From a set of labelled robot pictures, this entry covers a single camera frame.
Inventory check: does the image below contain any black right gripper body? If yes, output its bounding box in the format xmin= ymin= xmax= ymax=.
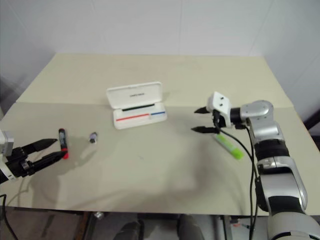
xmin=212 ymin=110 xmax=226 ymax=134

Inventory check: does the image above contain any green highlighter pen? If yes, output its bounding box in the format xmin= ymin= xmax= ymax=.
xmin=214 ymin=132 xmax=245 ymax=161

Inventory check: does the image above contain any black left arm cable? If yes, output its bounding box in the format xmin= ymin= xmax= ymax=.
xmin=0 ymin=193 xmax=18 ymax=240

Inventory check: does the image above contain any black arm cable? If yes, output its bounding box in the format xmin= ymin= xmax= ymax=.
xmin=216 ymin=124 xmax=261 ymax=240
xmin=0 ymin=193 xmax=18 ymax=240

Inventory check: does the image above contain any beige table cover sheet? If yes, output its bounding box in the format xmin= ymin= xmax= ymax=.
xmin=15 ymin=52 xmax=293 ymax=109
xmin=0 ymin=101 xmax=320 ymax=217

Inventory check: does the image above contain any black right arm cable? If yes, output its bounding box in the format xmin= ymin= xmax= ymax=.
xmin=216 ymin=124 xmax=261 ymax=240

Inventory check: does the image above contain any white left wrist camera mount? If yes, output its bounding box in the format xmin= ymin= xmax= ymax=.
xmin=0 ymin=131 xmax=15 ymax=156

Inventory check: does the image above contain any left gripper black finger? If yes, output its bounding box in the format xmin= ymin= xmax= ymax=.
xmin=24 ymin=138 xmax=58 ymax=155
xmin=32 ymin=150 xmax=68 ymax=175

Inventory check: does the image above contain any grey metal table frame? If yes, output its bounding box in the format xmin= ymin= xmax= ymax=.
xmin=214 ymin=214 xmax=235 ymax=240

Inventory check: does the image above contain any white pencil case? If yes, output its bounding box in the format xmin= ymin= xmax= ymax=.
xmin=105 ymin=80 xmax=168 ymax=130

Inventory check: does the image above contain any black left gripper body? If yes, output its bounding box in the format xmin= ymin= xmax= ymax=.
xmin=4 ymin=146 xmax=35 ymax=179

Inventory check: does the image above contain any black marker with red cap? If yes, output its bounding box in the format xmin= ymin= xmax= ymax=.
xmin=57 ymin=127 xmax=71 ymax=160

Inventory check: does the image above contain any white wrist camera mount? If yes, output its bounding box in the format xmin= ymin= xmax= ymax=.
xmin=206 ymin=91 xmax=234 ymax=129
xmin=0 ymin=131 xmax=15 ymax=156

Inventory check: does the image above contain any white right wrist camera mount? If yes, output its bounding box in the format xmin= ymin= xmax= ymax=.
xmin=206 ymin=91 xmax=234 ymax=129

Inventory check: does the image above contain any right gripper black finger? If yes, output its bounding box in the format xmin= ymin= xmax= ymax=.
xmin=194 ymin=106 xmax=214 ymax=116
xmin=190 ymin=126 xmax=217 ymax=134

